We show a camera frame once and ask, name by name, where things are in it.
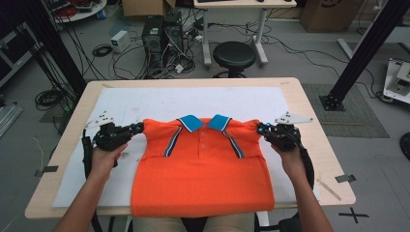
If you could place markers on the black tape cross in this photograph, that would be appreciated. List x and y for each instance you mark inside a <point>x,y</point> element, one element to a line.
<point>353,215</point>

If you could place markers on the black computer tower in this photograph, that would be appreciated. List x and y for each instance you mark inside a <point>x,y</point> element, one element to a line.
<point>152,38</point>
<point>174,35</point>

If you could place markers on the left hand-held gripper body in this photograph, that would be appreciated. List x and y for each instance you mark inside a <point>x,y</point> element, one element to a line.
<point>109,137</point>

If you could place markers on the white machine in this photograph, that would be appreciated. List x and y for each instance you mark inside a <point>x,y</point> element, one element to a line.
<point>398,80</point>

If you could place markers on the person's right hand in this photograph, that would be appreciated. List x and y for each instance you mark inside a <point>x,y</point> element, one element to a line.
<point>291,164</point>

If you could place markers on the cardboard box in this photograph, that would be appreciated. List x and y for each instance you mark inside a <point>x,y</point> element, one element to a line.
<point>328,16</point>
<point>145,8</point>

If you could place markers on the black frame post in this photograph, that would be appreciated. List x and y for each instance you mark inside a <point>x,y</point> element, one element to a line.
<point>54,45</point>
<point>364,51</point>

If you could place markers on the black round stool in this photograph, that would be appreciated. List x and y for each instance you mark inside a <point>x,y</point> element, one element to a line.
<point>234,55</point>

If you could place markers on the grey floor mat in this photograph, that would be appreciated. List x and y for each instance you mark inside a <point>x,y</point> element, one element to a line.
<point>354,119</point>

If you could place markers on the white desk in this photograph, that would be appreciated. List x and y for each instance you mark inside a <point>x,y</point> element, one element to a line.
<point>245,3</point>

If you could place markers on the white power supply box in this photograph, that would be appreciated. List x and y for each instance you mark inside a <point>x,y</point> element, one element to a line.
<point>120,40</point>

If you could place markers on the white table mat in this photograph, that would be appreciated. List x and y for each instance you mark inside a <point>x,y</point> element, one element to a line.
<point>180,103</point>

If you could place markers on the orange polo shirt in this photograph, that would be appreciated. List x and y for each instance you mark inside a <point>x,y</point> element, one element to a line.
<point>199,180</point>

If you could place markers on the aluminium rails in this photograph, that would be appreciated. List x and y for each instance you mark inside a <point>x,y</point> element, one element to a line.
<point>8,119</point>

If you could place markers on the round white table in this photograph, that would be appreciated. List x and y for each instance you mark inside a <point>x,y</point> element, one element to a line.
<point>92,12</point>

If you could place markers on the thin wooden stick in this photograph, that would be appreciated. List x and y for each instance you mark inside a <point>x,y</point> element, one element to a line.
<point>330,190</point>

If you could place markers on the grey tape strip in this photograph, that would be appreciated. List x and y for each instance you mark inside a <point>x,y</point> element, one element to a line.
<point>345,178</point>
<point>48,169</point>

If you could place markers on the person's left hand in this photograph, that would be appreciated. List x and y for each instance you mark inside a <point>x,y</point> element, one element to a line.
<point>104,161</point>

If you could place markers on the white power adapter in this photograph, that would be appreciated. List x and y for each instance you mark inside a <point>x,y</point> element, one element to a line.
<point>179,68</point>

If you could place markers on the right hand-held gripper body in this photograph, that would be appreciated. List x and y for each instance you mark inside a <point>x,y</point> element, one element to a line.
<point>285,138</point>

